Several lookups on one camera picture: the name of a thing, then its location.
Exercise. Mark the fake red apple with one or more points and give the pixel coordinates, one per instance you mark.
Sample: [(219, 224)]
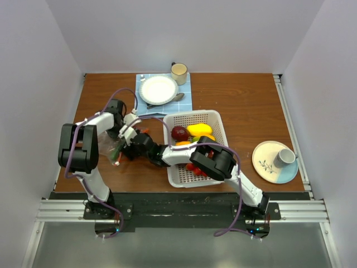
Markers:
[(179, 133)]

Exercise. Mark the white round plate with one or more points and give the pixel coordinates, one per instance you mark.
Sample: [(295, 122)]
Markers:
[(158, 89)]

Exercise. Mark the fake strawberries bunch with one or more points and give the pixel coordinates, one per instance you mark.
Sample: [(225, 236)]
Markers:
[(195, 169)]

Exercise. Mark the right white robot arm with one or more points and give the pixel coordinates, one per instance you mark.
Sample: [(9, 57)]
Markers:
[(215, 160)]

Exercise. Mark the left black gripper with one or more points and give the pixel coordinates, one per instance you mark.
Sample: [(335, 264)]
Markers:
[(111, 134)]

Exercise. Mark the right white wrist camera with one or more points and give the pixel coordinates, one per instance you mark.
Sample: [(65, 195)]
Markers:
[(127, 132)]

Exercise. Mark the grey teacup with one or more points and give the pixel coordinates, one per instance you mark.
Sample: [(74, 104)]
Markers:
[(284, 158)]

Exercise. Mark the yellow fake mango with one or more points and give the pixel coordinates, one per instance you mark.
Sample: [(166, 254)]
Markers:
[(199, 129)]

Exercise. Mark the floral cream blue plate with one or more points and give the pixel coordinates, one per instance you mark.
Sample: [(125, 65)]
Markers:
[(262, 159)]

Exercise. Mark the fake green pepper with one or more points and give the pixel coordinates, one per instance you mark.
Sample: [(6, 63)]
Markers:
[(114, 153)]

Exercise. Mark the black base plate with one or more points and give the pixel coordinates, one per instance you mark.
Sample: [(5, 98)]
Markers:
[(179, 210)]

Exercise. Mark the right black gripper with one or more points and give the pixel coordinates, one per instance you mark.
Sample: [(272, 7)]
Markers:
[(128, 148)]

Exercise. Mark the clear zip top bag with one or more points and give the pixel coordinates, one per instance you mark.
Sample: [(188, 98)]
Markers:
[(106, 144)]

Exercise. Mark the small orange fake fruit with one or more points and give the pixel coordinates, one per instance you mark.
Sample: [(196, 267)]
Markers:
[(182, 143)]

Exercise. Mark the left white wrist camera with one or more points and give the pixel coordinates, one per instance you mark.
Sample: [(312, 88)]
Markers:
[(131, 119)]

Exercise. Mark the cream mug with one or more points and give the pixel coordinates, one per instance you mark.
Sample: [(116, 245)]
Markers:
[(179, 73)]

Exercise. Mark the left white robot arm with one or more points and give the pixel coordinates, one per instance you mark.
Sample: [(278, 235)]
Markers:
[(79, 155)]

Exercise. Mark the metal spoon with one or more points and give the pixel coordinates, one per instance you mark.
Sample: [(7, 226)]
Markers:
[(176, 98)]

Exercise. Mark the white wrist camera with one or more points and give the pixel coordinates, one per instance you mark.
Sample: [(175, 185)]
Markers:
[(131, 119), (127, 132)]

